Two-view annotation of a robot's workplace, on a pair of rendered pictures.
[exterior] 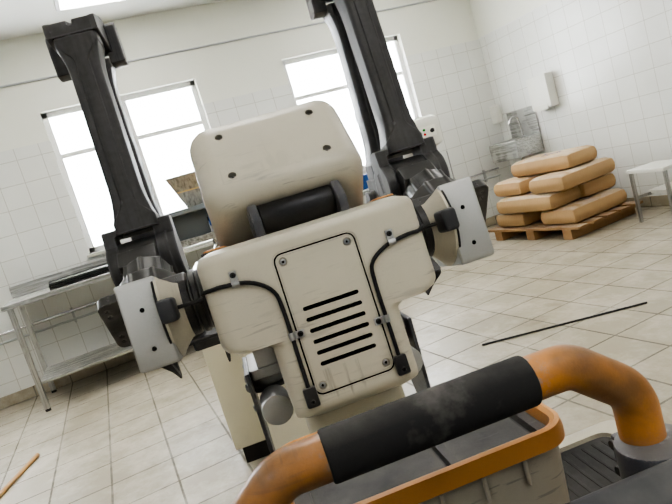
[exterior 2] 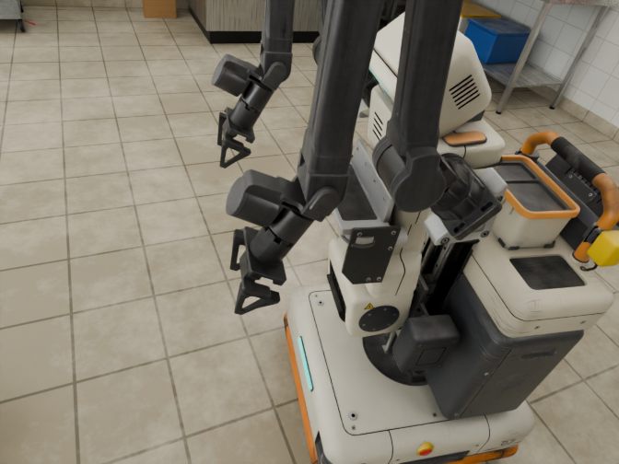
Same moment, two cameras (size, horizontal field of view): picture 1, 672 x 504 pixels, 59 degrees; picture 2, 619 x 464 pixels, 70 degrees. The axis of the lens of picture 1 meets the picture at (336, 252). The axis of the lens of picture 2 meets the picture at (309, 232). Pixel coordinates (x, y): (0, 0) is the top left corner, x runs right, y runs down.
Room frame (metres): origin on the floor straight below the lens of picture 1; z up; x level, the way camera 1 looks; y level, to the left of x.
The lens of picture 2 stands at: (1.10, 0.81, 1.45)
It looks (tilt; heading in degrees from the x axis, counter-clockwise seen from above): 41 degrees down; 261
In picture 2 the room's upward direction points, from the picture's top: 10 degrees clockwise
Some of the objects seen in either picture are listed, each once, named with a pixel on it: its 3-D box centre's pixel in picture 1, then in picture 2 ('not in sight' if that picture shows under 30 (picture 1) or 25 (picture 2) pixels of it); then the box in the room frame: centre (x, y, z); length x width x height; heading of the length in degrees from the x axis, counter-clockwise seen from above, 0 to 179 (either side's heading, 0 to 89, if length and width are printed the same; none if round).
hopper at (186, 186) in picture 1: (232, 178); not in sight; (2.74, 0.36, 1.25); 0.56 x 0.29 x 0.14; 99
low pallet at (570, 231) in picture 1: (561, 221); not in sight; (5.56, -2.15, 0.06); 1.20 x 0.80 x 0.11; 23
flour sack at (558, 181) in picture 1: (571, 175); not in sight; (5.29, -2.24, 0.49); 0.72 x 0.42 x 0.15; 116
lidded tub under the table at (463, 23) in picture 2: not in sight; (464, 23); (-0.73, -3.54, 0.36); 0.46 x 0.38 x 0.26; 20
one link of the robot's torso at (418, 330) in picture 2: not in sight; (384, 312); (0.75, 0.09, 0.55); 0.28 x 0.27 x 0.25; 99
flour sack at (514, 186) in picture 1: (533, 180); not in sight; (5.81, -2.08, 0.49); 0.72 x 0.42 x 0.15; 111
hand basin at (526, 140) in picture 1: (518, 136); not in sight; (6.47, -2.27, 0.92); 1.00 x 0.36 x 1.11; 20
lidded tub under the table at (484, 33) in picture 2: not in sight; (496, 40); (-0.89, -3.12, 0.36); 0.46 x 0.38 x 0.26; 22
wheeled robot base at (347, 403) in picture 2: not in sight; (395, 365); (0.59, 0.01, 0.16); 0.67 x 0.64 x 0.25; 9
